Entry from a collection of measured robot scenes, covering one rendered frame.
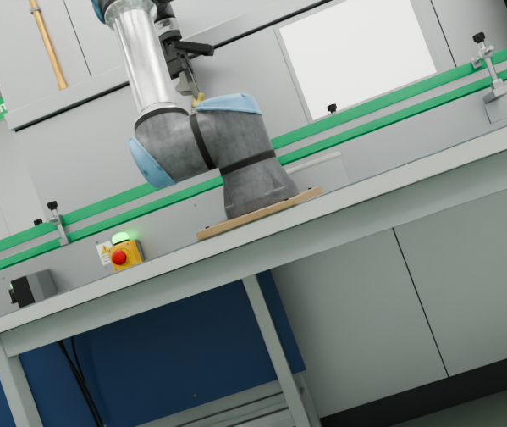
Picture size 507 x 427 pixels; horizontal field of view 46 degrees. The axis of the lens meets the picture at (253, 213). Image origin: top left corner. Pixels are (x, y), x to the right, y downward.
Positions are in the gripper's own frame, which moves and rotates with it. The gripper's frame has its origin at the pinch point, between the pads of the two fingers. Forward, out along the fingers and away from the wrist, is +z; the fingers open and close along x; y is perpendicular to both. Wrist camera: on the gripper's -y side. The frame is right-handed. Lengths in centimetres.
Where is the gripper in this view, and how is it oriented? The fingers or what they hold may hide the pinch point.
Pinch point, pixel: (198, 96)
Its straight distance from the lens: 183.4
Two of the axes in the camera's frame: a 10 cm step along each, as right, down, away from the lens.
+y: -9.3, 3.5, 1.1
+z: 3.5, 9.4, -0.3
